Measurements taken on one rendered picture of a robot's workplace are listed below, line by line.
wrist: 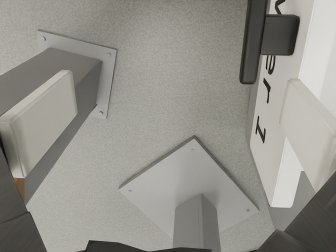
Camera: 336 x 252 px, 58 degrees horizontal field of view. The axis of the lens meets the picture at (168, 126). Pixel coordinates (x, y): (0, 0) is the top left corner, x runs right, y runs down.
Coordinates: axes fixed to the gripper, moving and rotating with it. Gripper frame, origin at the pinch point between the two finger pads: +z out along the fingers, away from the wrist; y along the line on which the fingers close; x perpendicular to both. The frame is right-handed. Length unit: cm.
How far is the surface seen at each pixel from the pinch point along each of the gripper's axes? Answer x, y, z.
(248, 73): 0.2, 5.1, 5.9
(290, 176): -7.9, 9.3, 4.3
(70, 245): -129, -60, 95
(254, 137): -9.7, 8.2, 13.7
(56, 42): -19, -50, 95
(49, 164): -41, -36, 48
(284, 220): -44, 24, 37
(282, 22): 3.8, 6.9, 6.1
